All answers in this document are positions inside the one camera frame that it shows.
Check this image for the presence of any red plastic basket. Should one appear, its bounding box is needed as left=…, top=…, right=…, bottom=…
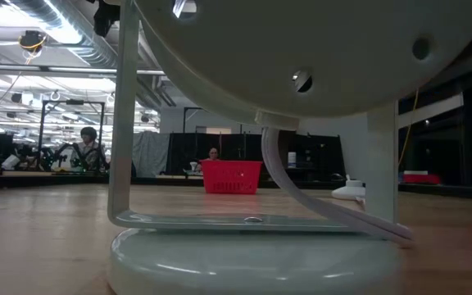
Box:
left=200, top=159, right=264, bottom=195

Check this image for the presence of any person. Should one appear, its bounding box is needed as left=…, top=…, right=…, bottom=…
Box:
left=70, top=125, right=110, bottom=172
left=197, top=147, right=222, bottom=161

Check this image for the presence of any white lamp cable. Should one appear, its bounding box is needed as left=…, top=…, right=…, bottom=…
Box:
left=259, top=126, right=416, bottom=248

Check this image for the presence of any black metal rig frame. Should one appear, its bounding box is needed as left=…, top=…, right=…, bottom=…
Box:
left=37, top=99, right=107, bottom=173

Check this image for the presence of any white and red object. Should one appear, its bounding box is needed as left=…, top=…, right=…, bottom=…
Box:
left=330, top=175, right=366, bottom=201

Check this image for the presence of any grey cloth cover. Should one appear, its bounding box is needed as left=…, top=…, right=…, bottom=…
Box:
left=131, top=130, right=170, bottom=178

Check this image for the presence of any black partition curtain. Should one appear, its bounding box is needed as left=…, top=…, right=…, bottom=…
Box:
left=166, top=131, right=347, bottom=181

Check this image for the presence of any yellow hanging cable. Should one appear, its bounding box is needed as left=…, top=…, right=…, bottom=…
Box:
left=397, top=87, right=420, bottom=167

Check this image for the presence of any silver ceiling duct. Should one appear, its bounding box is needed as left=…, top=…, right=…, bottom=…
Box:
left=6, top=0, right=118, bottom=69

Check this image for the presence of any black table frame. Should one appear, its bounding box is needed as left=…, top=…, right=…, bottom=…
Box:
left=0, top=170, right=472, bottom=202

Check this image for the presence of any yellow cable reel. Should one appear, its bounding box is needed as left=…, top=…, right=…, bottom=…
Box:
left=17, top=29, right=48, bottom=53

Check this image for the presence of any red and white box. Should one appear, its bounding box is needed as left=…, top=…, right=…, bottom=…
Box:
left=401, top=170, right=443, bottom=185

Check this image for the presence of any white background object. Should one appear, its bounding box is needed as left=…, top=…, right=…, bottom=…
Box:
left=0, top=154, right=22, bottom=171

